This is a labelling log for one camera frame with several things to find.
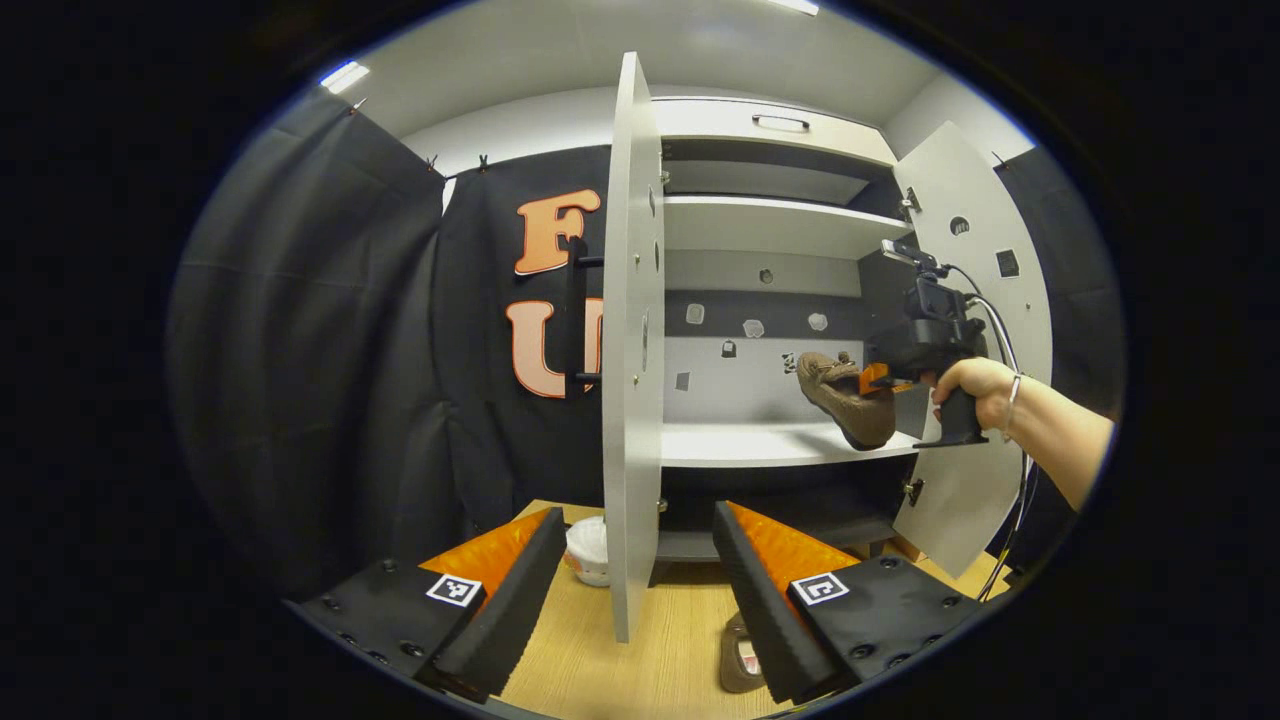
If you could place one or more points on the white cabinet door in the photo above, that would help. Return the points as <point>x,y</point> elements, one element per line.
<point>630,400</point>
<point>985,500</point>

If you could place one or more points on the black backdrop cloth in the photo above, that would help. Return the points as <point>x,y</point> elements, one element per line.
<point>1080,280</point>
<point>320,350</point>

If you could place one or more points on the ceiling light panel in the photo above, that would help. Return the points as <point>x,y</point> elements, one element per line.
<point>795,5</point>
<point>344,76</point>

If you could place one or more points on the white shoe cabinet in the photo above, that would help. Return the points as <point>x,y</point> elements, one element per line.
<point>740,445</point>

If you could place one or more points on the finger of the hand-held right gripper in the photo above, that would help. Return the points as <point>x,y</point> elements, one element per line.
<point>875,378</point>

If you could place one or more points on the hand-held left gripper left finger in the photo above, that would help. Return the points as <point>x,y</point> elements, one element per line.
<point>520,590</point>

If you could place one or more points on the brown fuzzy shoe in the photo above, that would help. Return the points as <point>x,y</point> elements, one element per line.
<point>850,400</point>
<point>740,655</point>

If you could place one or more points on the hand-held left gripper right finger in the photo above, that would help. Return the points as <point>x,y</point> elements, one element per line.
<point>760,600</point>

